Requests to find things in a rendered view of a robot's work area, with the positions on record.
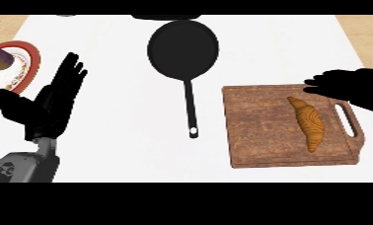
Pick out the black frying pan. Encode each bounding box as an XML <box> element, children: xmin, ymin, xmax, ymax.
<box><xmin>146</xmin><ymin>19</ymin><xmax>220</xmax><ymax>139</ymax></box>

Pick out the brown wooden cutting board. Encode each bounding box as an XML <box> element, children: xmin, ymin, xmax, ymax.
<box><xmin>222</xmin><ymin>84</ymin><xmax>366</xmax><ymax>170</ymax></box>

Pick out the purple rounded vegetable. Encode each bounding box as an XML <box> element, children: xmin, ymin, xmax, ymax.
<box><xmin>0</xmin><ymin>48</ymin><xmax>17</xmax><ymax>71</ymax></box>

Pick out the black rounded object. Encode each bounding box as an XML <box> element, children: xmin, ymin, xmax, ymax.
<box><xmin>130</xmin><ymin>14</ymin><xmax>202</xmax><ymax>22</ymax></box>

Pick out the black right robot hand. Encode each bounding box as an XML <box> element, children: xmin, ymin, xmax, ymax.
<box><xmin>304</xmin><ymin>67</ymin><xmax>373</xmax><ymax>112</ymax></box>

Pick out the golden brown croissant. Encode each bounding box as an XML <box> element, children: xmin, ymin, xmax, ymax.
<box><xmin>286</xmin><ymin>96</ymin><xmax>326</xmax><ymax>154</ymax></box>

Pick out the red rimmed patterned plate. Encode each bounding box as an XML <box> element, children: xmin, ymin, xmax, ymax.
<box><xmin>0</xmin><ymin>39</ymin><xmax>43</xmax><ymax>95</ymax></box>

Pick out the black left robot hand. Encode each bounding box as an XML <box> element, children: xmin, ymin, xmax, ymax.
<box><xmin>0</xmin><ymin>51</ymin><xmax>89</xmax><ymax>142</ymax></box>

